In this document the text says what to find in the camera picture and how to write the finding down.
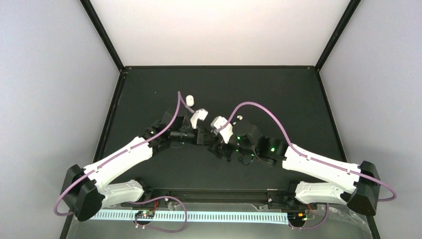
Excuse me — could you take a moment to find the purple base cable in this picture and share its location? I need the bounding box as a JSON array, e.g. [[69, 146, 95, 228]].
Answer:
[[288, 203, 330, 231], [128, 196, 189, 234]]

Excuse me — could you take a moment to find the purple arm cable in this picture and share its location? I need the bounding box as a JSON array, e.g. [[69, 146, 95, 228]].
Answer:
[[53, 91, 195, 217], [215, 102, 397, 202]]

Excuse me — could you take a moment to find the black corner post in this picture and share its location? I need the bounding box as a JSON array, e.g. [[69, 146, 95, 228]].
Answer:
[[80, 0, 124, 72], [315, 0, 361, 73]]

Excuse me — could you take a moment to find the right black corner post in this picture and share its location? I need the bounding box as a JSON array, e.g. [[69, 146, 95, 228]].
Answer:
[[315, 0, 361, 73]]

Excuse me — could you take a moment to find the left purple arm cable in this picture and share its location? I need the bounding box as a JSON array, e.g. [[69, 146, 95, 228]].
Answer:
[[53, 91, 195, 217]]

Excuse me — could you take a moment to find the white slotted cable duct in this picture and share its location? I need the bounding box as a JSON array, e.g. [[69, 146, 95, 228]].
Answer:
[[91, 209, 289, 225]]

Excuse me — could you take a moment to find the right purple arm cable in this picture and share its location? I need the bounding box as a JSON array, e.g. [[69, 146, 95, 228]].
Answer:
[[215, 102, 397, 202]]

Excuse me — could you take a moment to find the black mounting rail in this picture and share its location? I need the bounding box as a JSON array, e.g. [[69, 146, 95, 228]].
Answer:
[[138, 188, 317, 212]]

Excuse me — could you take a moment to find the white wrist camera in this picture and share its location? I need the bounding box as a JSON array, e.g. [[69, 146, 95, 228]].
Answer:
[[190, 109, 208, 129], [211, 116, 233, 144]]

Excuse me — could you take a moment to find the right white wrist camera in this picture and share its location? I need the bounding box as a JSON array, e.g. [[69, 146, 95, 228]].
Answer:
[[211, 116, 233, 144]]

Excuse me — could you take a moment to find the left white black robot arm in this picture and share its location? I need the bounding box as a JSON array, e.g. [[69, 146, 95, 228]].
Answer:
[[58, 109, 227, 222]]

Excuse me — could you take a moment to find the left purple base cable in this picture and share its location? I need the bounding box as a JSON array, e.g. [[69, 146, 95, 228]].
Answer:
[[128, 196, 189, 234]]

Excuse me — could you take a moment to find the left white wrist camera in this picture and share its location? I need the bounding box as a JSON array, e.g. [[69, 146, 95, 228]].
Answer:
[[190, 109, 208, 129]]

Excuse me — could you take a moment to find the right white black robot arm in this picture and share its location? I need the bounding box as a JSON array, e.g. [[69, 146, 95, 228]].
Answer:
[[210, 116, 381, 216]]

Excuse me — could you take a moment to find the white closed earbud case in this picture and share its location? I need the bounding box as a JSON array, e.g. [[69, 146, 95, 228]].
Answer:
[[185, 95, 195, 107]]

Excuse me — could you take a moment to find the left black corner post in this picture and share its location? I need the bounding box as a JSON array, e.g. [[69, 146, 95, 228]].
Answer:
[[80, 0, 124, 72]]

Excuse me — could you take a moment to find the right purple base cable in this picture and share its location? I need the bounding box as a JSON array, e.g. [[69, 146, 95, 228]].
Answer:
[[288, 203, 330, 231]]

